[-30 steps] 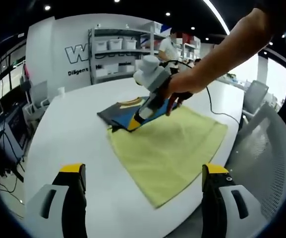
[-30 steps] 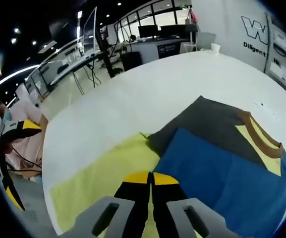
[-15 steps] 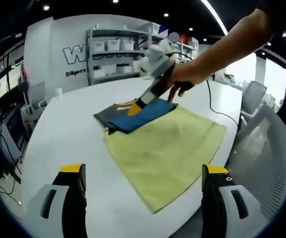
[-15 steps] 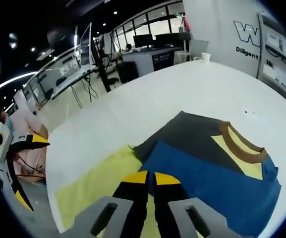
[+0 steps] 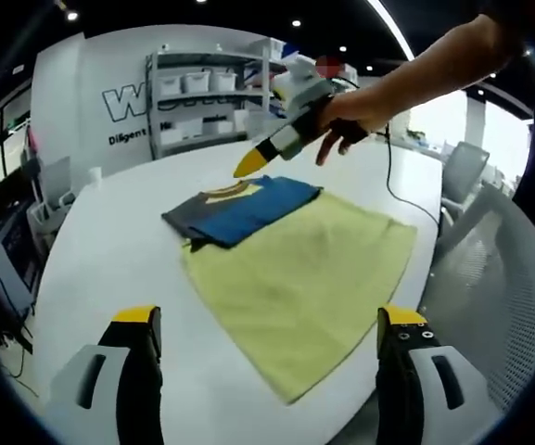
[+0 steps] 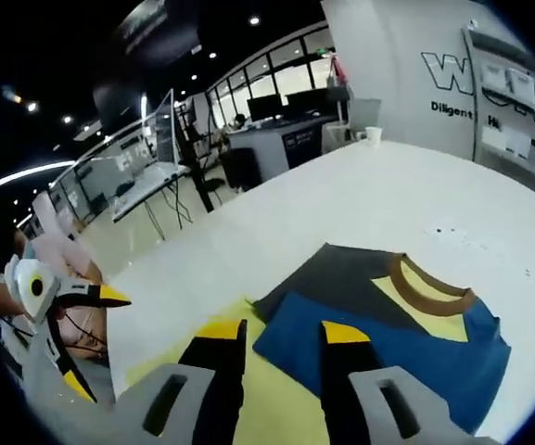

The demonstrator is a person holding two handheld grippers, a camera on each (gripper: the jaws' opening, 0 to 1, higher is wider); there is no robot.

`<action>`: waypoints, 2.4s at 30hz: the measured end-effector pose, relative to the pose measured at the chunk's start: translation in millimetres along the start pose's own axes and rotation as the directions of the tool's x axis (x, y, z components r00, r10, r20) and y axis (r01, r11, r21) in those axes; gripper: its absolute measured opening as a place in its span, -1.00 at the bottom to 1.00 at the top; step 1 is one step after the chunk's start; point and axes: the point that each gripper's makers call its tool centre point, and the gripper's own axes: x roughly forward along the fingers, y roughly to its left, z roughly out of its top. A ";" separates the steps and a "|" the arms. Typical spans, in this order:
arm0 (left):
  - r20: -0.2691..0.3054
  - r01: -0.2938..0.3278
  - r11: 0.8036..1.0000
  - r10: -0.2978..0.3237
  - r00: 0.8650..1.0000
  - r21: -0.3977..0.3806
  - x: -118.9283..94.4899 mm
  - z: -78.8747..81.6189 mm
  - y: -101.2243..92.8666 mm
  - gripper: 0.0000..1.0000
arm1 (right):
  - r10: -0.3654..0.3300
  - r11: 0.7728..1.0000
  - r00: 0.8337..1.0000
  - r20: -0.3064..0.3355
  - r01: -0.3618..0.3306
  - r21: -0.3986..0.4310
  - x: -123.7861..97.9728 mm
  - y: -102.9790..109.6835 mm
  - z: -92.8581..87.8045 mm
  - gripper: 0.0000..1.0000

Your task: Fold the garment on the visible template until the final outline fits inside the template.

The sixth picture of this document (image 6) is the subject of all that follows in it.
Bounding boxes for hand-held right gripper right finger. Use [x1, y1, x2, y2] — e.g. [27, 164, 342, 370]
[320, 319, 477, 445]

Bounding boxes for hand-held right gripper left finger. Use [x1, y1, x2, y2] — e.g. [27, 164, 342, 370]
[108, 318, 248, 445]

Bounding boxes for yellow garment grey blue sleeves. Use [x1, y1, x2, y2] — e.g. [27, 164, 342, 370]
[243, 243, 513, 445]

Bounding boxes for pink cloth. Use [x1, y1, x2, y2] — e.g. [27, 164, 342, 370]
[32, 235, 110, 361]

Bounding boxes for long ceiling light strip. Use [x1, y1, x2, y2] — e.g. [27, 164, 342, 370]
[0, 159, 77, 192]

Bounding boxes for white folding table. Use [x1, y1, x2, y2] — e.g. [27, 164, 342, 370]
[110, 162, 193, 243]

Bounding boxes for black tripod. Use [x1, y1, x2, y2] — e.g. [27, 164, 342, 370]
[173, 99, 225, 215]

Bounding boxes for clear partition panel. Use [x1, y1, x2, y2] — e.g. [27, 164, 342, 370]
[155, 89, 176, 167]

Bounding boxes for black office chair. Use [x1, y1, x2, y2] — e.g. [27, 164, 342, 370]
[219, 147, 264, 192]

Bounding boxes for dark desk counter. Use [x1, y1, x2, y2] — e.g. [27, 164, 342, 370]
[226, 118, 340, 172]

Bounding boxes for black monitor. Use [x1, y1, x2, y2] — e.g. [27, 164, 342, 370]
[284, 87, 338, 118]
[247, 94, 284, 122]

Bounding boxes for grey office chair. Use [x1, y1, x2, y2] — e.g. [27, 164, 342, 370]
[349, 97, 383, 141]

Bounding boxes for dark hanging banner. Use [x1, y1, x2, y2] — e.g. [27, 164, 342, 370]
[91, 0, 203, 129]

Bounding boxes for coat stand with pink bag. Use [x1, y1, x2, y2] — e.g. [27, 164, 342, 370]
[325, 51, 350, 126]

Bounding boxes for grey shelving rack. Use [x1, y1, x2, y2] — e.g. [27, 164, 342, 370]
[460, 25, 535, 198]

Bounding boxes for ceiling spotlights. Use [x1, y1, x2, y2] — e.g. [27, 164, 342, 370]
[25, 15, 261, 126]

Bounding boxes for group of white storage boxes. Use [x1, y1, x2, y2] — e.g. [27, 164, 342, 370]
[478, 61, 535, 184]

